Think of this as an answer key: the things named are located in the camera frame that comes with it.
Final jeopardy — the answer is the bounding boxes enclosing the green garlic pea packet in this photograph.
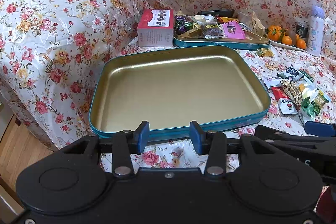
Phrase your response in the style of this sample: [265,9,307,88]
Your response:
[299,89,331,120]

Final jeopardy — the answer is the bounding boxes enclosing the red white hawthorn packet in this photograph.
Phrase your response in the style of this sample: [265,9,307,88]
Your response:
[271,87,298,115]

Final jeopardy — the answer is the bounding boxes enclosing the gold black heart packet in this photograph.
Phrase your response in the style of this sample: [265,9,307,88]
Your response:
[281,79,302,106]

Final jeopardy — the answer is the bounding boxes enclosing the blue white blueberry packet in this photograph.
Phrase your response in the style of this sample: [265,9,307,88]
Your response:
[277,67,303,83]

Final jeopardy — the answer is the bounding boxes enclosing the white hawthorn strip packet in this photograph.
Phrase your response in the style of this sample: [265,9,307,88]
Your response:
[262,76,282,90]

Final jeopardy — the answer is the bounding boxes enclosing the gold foil candy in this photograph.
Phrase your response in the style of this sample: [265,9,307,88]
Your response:
[256,48,274,57]

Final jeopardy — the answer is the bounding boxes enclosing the yellow silver snack packet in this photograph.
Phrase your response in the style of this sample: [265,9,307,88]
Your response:
[296,77,316,99]

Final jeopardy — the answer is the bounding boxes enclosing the green Swiss mint candy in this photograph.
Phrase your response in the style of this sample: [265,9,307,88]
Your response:
[299,69,314,83]

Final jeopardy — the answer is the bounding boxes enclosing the empty gold teal tin tray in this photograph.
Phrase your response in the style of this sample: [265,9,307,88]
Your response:
[89,46,270,140]

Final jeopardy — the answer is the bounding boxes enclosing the front right mandarin orange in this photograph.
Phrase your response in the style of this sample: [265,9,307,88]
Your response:
[296,39,306,50]

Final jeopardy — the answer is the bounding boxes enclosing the mandarin orange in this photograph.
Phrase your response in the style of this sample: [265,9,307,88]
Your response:
[281,35,292,46]
[268,28,281,42]
[296,39,306,50]

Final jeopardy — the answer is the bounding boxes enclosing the white fruit plate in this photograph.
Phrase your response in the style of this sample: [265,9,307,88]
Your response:
[264,35,306,52]

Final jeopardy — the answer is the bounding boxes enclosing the front middle mandarin orange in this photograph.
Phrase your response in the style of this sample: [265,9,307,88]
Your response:
[281,35,292,46]

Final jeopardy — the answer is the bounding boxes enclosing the brown kiwi fruit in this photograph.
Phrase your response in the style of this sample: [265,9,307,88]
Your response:
[286,29,297,47]

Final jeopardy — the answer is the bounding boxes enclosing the black Starbucks can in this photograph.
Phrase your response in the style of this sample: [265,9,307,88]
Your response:
[295,22,309,39]

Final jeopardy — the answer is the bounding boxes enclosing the purple rabbit thermos bottle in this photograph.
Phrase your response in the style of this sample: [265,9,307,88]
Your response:
[306,5,325,56]

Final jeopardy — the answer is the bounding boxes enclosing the front left mandarin orange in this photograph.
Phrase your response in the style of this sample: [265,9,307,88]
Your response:
[268,28,281,42]

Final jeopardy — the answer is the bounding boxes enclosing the snack-filled teal tin tray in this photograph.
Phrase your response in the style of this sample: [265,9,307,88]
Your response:
[174,15,270,51]

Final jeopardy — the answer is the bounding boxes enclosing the red pink snack box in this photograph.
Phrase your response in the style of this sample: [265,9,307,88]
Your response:
[137,9,174,48]

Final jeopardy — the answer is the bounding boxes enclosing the pink snack packet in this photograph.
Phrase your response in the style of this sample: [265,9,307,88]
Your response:
[222,21,245,40]

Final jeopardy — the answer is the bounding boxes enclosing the purple foil candies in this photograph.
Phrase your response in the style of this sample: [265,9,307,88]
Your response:
[174,15,195,35]

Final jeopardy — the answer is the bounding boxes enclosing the brown paper snack bag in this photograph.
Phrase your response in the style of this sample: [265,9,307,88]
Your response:
[238,11,266,36]

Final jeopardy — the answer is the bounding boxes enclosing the floral sofa cover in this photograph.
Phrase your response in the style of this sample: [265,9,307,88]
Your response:
[0,0,336,169]

